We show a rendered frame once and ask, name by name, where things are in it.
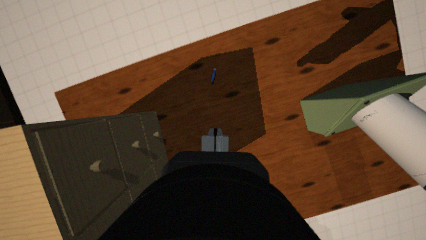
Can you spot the tan wooden chest of drawers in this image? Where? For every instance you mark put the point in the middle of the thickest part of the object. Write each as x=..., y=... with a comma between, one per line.
x=28, y=210

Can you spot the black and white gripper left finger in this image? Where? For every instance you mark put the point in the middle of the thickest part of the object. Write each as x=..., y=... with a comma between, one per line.
x=208, y=141

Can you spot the dark olive drawer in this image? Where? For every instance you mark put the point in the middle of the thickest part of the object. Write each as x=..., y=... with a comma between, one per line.
x=152, y=134
x=158, y=165
x=106, y=219
x=141, y=184
x=83, y=186
x=128, y=137

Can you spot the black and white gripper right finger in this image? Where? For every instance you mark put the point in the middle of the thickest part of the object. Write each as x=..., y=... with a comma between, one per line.
x=221, y=141

